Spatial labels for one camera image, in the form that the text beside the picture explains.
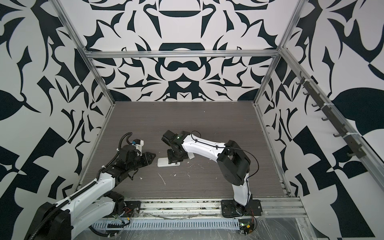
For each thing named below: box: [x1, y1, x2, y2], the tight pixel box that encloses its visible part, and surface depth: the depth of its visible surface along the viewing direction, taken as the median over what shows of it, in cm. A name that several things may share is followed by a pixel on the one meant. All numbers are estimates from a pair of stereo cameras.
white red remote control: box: [157, 157, 181, 167], surface depth 91 cm
